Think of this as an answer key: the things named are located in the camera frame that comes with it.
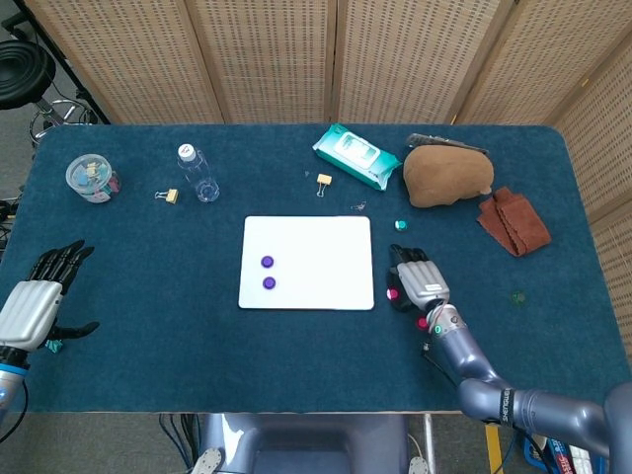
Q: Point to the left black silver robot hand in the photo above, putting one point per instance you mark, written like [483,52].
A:
[27,311]

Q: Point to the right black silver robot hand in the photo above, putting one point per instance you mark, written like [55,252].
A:
[422,279]

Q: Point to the purple round magnet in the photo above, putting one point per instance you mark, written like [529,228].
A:
[267,261]
[269,283]

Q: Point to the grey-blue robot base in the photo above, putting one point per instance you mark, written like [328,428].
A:
[306,439]

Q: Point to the teal round magnet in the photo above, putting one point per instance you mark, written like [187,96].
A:
[401,225]

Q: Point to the dark green round magnet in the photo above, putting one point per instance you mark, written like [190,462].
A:
[518,296]

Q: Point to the white board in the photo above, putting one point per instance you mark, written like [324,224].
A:
[326,261]

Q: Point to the teal binder clip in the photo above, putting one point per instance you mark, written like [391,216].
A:
[53,347]

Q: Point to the small metal paper clip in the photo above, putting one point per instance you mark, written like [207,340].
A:
[359,206]

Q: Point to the brown plush toy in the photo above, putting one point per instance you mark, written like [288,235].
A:
[444,175]

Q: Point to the brown suede cloth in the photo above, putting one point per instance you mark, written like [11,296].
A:
[516,224]

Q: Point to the blue felt table cover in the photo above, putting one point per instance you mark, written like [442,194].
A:
[148,306]

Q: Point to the grey remote control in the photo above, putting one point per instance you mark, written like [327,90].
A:
[429,140]

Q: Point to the yellow binder clip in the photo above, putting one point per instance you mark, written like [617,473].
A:
[172,196]
[324,179]

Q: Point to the green wet wipes pack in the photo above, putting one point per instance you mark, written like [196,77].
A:
[355,153]

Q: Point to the clear jar of binder clips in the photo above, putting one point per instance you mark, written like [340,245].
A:
[89,178]

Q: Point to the white table leg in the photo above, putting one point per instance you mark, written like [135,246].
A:
[428,439]

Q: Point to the clear plastic water bottle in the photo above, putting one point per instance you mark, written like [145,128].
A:
[197,173]

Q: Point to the blue storage box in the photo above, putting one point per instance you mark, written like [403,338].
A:
[563,459]

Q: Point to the black stool with chrome base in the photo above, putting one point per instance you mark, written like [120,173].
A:
[20,69]

